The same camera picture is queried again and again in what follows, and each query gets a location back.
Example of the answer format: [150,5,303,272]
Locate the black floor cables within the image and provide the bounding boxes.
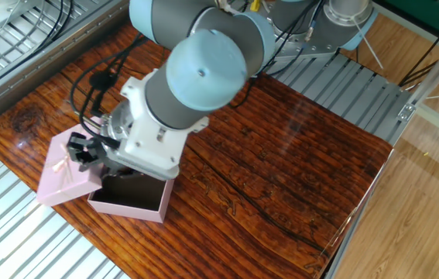
[398,13,439,88]

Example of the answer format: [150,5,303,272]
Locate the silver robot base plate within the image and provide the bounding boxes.
[265,38,340,64]

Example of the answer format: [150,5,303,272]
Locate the aluminium frame post with bracket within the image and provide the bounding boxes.
[396,22,439,145]

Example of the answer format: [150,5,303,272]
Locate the blue cable with silver plug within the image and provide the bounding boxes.
[304,0,324,43]

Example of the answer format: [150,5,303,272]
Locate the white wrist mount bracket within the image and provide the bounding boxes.
[106,69,211,182]

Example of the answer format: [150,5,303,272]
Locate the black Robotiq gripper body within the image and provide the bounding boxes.
[100,144,128,176]

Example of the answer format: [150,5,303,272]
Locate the pink gift box base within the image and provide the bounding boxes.
[87,170,176,224]

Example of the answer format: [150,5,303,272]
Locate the black cable pair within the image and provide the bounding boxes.
[0,0,75,100]

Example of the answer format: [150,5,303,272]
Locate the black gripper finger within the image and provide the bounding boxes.
[104,168,143,181]
[66,131,108,172]

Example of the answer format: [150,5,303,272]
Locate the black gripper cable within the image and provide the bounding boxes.
[69,33,147,149]

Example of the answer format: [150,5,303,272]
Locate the white cable tie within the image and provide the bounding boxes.
[352,17,384,71]

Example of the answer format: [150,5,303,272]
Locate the black cable bundle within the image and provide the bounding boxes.
[226,0,324,110]

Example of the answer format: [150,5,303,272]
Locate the pink ribboned box lid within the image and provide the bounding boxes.
[36,123,108,208]

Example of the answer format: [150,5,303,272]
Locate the grey aluminium frame rail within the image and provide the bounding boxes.
[0,0,131,136]

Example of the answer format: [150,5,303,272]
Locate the wood grain table mat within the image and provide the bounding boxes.
[0,21,393,279]

